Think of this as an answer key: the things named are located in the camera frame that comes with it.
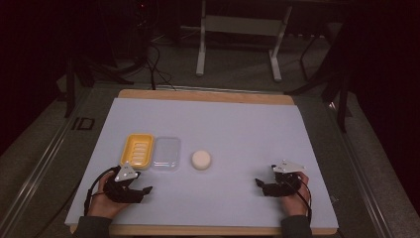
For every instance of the person's right hand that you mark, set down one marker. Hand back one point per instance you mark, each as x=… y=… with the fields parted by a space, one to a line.
x=295 y=202

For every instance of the metal floor rail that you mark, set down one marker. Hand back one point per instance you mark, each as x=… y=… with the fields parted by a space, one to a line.
x=358 y=172
x=36 y=165

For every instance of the round white soap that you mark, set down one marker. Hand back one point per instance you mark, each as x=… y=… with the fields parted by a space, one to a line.
x=201 y=160

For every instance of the wooden table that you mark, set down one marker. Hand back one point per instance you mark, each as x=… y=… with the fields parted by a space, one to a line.
x=204 y=96

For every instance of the pale blue table mat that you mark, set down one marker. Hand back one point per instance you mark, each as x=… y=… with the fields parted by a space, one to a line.
x=231 y=132

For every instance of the white metal stand frame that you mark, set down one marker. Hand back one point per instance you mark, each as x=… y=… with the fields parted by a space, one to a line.
x=242 y=26

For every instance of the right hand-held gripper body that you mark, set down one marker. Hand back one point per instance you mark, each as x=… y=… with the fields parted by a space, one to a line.
x=286 y=183

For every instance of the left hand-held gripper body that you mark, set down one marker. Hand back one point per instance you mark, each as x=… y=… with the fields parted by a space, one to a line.
x=120 y=190

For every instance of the person's left hand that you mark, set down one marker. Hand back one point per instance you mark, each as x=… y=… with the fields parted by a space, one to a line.
x=103 y=205

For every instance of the yellow soap dish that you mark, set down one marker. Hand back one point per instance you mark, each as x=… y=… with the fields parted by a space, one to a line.
x=137 y=150

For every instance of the clear plastic lid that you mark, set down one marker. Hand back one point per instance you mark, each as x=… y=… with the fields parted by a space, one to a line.
x=166 y=153

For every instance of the black stand legs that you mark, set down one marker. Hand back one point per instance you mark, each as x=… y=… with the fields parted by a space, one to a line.
x=333 y=82
x=85 y=76

